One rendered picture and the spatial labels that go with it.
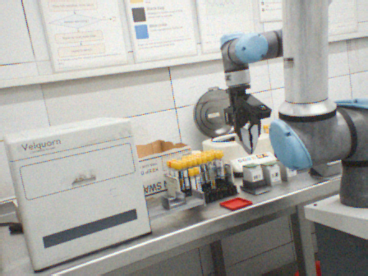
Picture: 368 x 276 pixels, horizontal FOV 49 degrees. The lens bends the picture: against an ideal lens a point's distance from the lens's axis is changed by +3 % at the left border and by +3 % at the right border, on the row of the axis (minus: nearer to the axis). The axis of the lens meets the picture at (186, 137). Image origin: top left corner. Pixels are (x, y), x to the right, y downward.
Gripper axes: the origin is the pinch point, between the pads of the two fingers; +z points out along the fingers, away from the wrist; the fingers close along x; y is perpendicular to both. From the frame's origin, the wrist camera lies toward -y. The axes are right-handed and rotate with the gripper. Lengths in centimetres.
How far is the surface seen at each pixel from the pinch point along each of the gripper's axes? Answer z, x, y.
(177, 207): 8.6, 29.0, -5.6
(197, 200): 8.7, 22.5, -5.0
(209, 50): -36, -22, 58
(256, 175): 7.5, 0.2, -1.3
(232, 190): 11.2, 6.9, 2.8
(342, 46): -28, -102, 61
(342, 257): 20.5, 3.0, -35.1
